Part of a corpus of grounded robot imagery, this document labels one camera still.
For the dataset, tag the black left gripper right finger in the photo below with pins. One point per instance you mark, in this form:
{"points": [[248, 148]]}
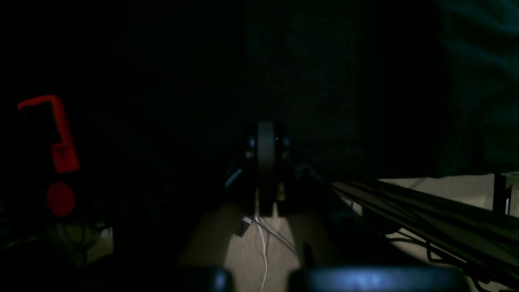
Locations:
{"points": [[282, 144]]}

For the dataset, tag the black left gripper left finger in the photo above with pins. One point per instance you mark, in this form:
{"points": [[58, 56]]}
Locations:
{"points": [[250, 144]]}

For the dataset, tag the dark grey T-shirt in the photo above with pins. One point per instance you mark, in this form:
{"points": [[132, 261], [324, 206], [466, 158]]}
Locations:
{"points": [[479, 41]]}

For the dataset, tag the black table cloth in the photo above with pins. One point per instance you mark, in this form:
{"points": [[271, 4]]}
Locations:
{"points": [[161, 92]]}

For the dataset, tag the red black clamp left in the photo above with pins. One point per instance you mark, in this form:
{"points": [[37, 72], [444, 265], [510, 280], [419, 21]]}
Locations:
{"points": [[52, 155]]}

